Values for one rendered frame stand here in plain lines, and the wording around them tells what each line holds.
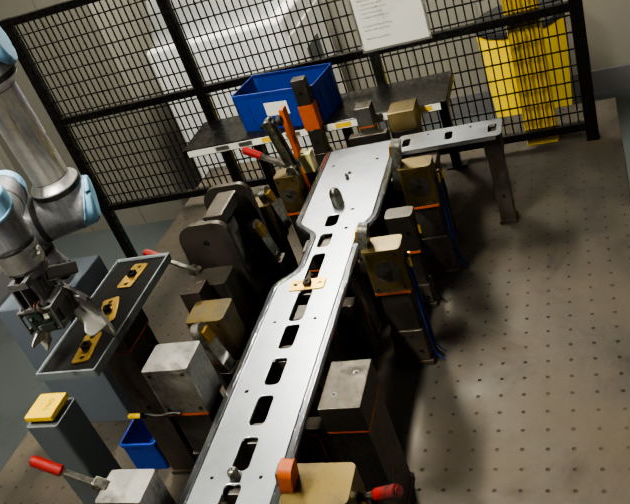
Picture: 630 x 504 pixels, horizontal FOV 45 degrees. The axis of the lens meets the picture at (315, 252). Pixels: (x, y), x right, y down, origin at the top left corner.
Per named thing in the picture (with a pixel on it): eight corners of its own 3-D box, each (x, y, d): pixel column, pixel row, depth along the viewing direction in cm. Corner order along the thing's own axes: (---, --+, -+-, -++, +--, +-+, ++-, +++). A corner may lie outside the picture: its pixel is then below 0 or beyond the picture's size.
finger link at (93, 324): (107, 353, 139) (63, 328, 136) (117, 332, 144) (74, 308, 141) (115, 343, 137) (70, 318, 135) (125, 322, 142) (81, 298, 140)
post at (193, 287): (262, 419, 183) (199, 292, 162) (244, 420, 184) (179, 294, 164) (268, 404, 186) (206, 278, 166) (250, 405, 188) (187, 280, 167)
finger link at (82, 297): (91, 326, 141) (50, 302, 139) (94, 320, 143) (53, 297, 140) (102, 311, 139) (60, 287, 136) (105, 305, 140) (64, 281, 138)
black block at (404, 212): (448, 307, 196) (422, 214, 181) (411, 311, 199) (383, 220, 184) (450, 295, 200) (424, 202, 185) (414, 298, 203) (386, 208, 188)
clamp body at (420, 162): (469, 274, 204) (441, 164, 186) (426, 279, 209) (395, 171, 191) (470, 260, 210) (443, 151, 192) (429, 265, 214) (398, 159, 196)
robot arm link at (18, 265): (5, 239, 135) (44, 229, 133) (18, 259, 137) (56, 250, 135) (-14, 263, 129) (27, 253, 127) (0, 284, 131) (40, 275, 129)
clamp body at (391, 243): (447, 366, 178) (411, 248, 160) (398, 369, 183) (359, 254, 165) (449, 347, 183) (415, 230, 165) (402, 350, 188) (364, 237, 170)
